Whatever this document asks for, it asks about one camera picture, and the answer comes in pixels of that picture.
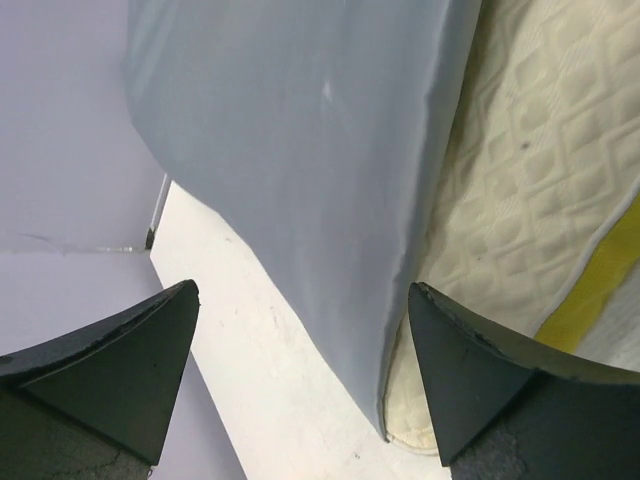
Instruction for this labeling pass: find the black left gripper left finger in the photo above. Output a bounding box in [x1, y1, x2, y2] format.
[1, 280, 199, 479]

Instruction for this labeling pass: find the cream pillow yellow edge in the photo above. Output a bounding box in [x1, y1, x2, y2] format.
[382, 0, 640, 456]

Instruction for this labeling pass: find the aluminium back rail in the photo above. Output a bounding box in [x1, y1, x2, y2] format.
[145, 175, 171, 250]

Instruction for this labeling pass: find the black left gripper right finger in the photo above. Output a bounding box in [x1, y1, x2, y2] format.
[408, 283, 639, 479]

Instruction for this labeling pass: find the grey pillowcase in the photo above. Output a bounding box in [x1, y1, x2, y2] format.
[123, 1, 481, 434]

